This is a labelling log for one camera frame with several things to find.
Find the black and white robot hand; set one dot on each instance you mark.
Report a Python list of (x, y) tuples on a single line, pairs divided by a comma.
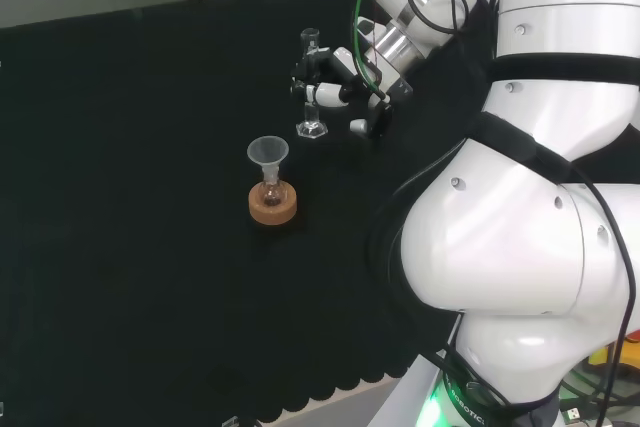
[(345, 62)]

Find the clear graduated cylinder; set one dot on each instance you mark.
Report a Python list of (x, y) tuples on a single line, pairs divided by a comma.
[(311, 124)]

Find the clear plastic funnel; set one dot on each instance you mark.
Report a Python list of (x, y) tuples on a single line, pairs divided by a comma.
[(267, 152)]

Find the small round-bottom glass flask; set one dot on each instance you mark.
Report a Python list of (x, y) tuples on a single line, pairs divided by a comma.
[(271, 196)]

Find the black bench cloth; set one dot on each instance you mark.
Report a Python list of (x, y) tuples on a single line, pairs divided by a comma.
[(150, 197)]

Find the clear tape strip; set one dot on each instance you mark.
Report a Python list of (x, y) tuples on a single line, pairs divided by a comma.
[(229, 422)]

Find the yellow stop button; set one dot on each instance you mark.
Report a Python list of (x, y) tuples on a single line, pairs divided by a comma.
[(602, 357)]

